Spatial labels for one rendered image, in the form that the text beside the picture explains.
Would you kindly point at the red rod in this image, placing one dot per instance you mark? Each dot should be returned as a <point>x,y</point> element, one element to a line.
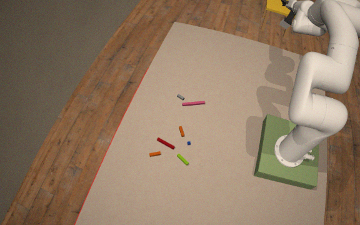
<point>165,143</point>

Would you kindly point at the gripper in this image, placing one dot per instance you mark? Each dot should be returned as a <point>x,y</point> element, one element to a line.
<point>289,4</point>

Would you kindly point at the lime green rod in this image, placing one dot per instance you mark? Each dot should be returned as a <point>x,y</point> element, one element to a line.
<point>182,159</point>

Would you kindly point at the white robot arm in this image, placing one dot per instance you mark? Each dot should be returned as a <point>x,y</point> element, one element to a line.
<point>331,72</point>

